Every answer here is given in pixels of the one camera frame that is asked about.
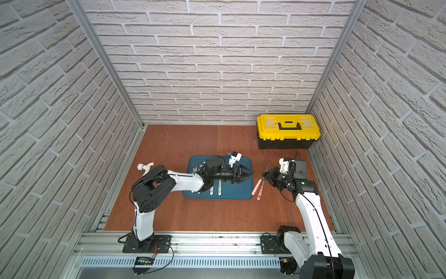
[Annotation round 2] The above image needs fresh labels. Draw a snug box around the pink handled spoon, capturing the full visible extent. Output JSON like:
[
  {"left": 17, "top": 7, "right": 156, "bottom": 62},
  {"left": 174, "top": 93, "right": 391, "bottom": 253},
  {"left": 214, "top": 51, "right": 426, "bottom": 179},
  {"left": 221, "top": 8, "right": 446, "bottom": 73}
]
[{"left": 252, "top": 179, "right": 262, "bottom": 196}]

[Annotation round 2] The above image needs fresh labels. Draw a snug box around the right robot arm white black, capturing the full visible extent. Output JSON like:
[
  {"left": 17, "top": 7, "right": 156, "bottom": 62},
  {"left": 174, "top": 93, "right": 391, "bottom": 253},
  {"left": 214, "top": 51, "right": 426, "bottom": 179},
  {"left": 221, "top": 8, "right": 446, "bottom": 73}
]
[{"left": 262, "top": 157, "right": 355, "bottom": 279}]

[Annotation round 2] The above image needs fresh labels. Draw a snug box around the yellow black toolbox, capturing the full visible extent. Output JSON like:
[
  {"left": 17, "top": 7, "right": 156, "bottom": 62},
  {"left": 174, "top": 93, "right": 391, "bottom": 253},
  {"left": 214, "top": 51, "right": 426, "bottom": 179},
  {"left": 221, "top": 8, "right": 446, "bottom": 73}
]
[{"left": 257, "top": 114, "right": 321, "bottom": 149}]

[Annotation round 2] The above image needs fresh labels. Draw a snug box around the controller board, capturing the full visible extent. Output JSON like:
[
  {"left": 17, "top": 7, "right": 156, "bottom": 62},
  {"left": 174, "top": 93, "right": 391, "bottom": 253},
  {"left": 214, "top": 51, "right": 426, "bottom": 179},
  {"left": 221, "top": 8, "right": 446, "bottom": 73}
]
[
  {"left": 279, "top": 257, "right": 298, "bottom": 277},
  {"left": 132, "top": 257, "right": 155, "bottom": 275}
]

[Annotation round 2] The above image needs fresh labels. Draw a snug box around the left controller board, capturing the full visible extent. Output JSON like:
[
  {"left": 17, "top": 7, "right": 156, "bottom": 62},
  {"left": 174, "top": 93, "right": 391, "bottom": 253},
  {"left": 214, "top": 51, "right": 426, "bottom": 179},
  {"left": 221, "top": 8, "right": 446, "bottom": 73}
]
[{"left": 132, "top": 257, "right": 155, "bottom": 275}]

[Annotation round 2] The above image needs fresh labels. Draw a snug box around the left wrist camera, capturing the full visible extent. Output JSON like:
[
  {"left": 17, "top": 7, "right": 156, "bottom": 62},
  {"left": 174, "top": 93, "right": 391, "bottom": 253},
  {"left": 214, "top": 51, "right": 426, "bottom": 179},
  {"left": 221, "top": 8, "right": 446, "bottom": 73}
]
[{"left": 228, "top": 151, "right": 242, "bottom": 167}]

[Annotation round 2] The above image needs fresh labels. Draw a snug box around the teal plastic tray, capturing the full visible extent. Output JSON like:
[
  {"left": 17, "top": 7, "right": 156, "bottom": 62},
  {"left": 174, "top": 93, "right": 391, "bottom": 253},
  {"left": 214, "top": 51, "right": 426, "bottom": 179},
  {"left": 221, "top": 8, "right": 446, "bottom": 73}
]
[{"left": 183, "top": 155, "right": 254, "bottom": 200}]

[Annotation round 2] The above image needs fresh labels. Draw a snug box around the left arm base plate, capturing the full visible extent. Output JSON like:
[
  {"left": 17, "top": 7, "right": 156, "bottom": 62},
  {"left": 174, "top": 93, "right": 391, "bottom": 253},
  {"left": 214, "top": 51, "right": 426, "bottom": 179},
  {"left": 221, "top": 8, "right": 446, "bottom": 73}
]
[{"left": 123, "top": 232, "right": 172, "bottom": 254}]

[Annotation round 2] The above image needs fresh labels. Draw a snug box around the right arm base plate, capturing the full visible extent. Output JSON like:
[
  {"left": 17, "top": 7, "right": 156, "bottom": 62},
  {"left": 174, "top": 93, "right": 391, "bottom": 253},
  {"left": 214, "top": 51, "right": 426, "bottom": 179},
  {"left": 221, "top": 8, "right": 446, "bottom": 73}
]
[{"left": 260, "top": 233, "right": 290, "bottom": 255}]

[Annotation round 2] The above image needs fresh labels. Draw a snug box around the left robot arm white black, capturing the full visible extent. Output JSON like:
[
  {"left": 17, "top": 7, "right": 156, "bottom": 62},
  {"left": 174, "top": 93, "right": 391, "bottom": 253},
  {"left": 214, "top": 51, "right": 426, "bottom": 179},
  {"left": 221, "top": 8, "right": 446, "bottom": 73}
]
[{"left": 130, "top": 152, "right": 254, "bottom": 242}]

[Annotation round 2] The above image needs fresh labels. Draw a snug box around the right controller board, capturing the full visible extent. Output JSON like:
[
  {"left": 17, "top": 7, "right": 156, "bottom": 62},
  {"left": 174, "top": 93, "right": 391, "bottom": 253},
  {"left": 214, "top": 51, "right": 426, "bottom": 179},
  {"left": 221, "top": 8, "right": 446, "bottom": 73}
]
[{"left": 279, "top": 257, "right": 298, "bottom": 277}]

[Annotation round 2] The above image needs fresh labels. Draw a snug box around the white pipe fitting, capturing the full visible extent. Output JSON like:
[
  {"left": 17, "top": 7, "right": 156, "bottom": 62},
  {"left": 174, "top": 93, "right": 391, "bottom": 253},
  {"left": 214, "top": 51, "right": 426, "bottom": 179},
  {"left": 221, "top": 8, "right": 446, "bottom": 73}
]
[{"left": 137, "top": 162, "right": 154, "bottom": 174}]

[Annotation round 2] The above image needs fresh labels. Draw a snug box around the white handled spoon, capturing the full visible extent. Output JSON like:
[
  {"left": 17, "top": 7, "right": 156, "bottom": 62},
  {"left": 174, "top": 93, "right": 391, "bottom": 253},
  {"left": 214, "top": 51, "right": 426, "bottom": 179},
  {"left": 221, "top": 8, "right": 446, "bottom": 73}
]
[
  {"left": 218, "top": 180, "right": 222, "bottom": 196},
  {"left": 196, "top": 165, "right": 206, "bottom": 193}
]

